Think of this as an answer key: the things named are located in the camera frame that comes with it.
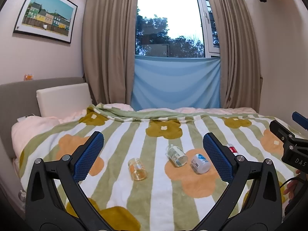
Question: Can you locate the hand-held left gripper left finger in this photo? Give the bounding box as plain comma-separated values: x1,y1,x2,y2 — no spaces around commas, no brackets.
25,131,113,231

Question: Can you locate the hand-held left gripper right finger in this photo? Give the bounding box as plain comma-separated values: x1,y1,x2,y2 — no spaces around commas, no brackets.
195,132,283,231

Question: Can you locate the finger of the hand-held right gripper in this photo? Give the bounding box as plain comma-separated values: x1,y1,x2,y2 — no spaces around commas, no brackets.
269,120,296,144
292,112,308,128

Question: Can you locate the white cup blue label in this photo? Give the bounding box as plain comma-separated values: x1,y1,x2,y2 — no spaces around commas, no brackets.
191,154,211,174

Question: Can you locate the clear cup green label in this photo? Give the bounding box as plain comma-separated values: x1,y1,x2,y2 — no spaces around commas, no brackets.
165,144,189,167

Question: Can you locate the clear cup orange label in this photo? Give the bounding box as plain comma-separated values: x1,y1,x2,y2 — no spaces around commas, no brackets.
128,158,148,181

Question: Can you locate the person's right hand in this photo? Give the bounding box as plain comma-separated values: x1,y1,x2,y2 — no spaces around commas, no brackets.
283,169,302,199

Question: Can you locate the small red white bottle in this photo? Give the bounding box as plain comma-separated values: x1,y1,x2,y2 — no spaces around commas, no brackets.
226,144,239,156

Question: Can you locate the white cushion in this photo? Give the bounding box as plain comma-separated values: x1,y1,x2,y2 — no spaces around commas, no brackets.
36,82,93,118

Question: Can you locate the striped floral blanket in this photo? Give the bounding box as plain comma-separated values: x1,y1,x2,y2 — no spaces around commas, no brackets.
19,103,299,231

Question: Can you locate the light blue cloth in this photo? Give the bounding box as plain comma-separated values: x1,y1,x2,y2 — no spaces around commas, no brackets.
130,55,221,111

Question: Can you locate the grey bed headboard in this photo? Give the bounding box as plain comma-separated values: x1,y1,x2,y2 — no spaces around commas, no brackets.
0,77,85,160

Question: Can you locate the beige curtain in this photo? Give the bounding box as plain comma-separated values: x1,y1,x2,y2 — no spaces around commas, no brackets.
205,0,262,109
82,0,140,111

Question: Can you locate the window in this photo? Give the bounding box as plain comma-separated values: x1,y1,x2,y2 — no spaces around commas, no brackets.
135,0,220,59

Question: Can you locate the framed picture of houses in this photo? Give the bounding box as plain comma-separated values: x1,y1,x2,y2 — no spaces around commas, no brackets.
13,0,78,44

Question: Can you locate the black cable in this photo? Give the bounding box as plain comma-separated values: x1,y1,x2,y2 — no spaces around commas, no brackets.
280,177,302,188

